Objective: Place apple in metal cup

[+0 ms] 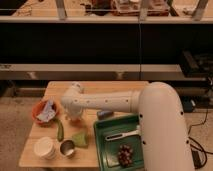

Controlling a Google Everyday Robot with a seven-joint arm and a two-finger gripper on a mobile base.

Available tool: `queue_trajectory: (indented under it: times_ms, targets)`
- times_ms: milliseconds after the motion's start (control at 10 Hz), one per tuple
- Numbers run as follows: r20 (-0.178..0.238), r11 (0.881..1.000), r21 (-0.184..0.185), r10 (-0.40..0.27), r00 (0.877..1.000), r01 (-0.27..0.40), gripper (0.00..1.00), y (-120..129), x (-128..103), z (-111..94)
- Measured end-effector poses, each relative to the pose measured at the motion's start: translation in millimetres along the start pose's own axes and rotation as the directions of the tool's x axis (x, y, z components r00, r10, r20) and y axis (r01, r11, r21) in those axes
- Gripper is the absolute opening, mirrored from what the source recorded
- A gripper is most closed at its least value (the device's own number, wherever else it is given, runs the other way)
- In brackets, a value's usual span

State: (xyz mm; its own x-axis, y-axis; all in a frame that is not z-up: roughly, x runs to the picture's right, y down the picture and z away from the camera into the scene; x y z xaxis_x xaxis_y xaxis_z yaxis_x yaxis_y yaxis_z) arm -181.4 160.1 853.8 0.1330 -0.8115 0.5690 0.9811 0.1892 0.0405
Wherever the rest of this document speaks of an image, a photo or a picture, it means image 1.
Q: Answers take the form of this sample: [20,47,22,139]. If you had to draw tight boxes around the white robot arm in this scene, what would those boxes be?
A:
[61,82,195,171]

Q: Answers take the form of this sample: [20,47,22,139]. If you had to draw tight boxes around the metal cup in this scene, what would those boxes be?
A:
[60,140,75,158]

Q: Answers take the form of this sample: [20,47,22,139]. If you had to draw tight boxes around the white paper cup stack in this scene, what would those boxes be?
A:
[34,137,55,159]

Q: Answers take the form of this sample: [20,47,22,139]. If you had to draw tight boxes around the green chili pepper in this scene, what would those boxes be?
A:
[56,119,64,142]

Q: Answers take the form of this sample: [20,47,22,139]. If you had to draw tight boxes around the white crumpled packet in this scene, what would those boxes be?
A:
[36,100,56,122]

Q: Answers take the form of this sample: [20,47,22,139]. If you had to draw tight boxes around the blue grey can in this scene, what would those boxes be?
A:
[97,111,113,120]

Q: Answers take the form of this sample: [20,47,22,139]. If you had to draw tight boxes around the orange bowl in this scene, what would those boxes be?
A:
[31,99,59,126]

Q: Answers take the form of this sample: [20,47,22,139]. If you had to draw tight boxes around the green plastic tray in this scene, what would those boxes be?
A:
[93,114,144,171]

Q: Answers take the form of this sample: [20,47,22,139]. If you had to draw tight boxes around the brown grape bunch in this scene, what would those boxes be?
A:
[117,145,133,167]

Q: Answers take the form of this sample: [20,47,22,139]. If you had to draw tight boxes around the white dish brush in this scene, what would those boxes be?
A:
[105,125,141,141]

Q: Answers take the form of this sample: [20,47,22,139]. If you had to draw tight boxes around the black box on shelf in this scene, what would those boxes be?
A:
[179,51,213,78]

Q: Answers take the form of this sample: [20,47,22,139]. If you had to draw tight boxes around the black cables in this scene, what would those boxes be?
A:
[187,77,213,171]

